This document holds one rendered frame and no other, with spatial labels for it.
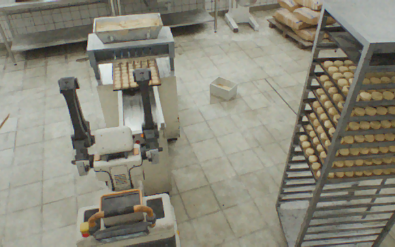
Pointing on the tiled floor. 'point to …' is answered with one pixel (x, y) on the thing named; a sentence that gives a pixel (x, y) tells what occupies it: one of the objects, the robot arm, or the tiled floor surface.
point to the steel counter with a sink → (35, 38)
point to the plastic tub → (223, 88)
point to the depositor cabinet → (168, 87)
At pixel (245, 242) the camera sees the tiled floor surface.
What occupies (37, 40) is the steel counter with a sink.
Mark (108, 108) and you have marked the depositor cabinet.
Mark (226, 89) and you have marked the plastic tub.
